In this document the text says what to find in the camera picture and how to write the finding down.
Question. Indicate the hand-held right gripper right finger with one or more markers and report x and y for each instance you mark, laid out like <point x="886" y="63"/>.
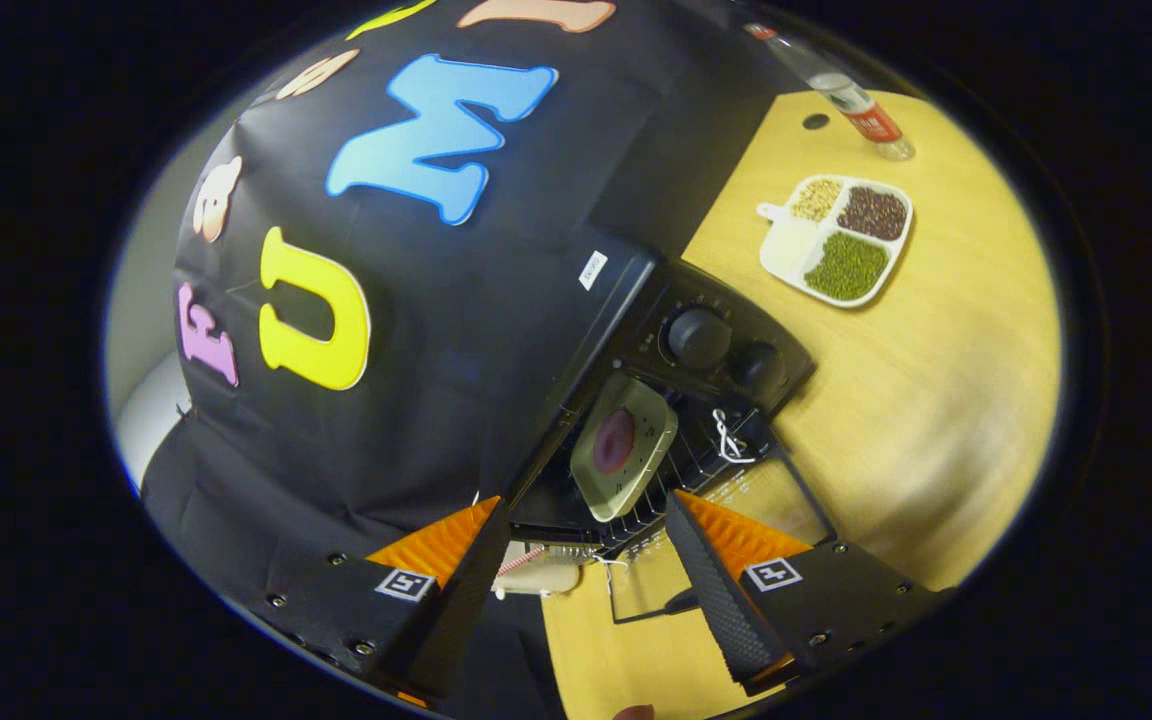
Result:
<point x="726" y="600"/>

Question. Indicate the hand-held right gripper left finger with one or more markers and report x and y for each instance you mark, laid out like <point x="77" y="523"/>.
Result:
<point x="461" y="600"/>

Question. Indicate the cream square plate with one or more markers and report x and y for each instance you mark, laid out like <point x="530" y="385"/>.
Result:
<point x="651" y="430"/>

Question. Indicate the pink ham slice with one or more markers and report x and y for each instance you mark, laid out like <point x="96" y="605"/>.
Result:
<point x="614" y="442"/>

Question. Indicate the black electric oven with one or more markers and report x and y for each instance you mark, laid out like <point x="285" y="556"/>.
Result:
<point x="706" y="340"/>

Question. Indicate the white toaster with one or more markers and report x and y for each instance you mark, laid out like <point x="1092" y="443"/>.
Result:
<point x="536" y="578"/>

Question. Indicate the white divided dish of beans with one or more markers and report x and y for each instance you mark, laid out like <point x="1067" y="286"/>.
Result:
<point x="841" y="245"/>

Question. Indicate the black table grommet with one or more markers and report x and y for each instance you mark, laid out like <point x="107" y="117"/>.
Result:
<point x="815" y="121"/>

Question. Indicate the clear plastic water bottle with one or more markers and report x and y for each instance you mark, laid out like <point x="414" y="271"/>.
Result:
<point x="861" y="110"/>

